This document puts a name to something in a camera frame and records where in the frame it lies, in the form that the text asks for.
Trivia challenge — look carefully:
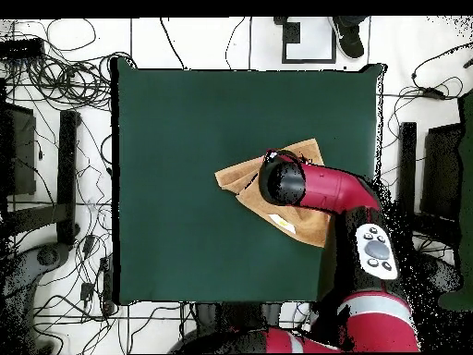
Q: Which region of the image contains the tan terry towel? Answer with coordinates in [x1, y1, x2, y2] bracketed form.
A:
[214, 138, 331, 248]

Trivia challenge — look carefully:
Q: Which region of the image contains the dark green table cloth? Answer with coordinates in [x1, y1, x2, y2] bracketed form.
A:
[110, 62, 388, 306]

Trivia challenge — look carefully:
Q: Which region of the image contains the small gray square box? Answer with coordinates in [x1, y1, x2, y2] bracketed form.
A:
[283, 21, 301, 44]

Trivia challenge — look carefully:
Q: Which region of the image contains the black T-shaped stand base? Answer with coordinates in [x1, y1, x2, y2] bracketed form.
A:
[3, 109, 81, 247]
[396, 121, 463, 252]

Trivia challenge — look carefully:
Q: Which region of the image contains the person's black shoe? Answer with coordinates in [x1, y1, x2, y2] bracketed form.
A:
[329, 16, 366, 60]

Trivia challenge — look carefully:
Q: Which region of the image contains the black rectangular box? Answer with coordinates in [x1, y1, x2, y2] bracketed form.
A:
[419, 123, 464, 220]
[0, 102, 37, 197]

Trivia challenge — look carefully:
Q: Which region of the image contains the dark green fabric sheet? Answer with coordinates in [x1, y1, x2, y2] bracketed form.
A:
[437, 92, 473, 312]

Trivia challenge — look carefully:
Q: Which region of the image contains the gray stand base black knob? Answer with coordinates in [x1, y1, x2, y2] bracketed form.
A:
[0, 241, 73, 354]
[415, 252, 465, 297]

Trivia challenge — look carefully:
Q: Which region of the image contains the black power strip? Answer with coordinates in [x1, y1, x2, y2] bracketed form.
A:
[99, 254, 116, 316]
[0, 37, 46, 60]

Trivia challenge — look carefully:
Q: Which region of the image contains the gray square frame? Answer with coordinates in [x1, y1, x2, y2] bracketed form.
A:
[281, 16, 338, 65]

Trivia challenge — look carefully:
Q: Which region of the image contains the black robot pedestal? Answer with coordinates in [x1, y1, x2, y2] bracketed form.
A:
[195, 302, 282, 330]

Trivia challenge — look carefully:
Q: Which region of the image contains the black inline cable adapter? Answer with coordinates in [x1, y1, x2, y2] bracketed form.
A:
[420, 87, 447, 101]

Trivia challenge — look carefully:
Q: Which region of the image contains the black cable tangle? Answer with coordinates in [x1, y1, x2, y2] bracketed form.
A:
[6, 51, 138, 112]

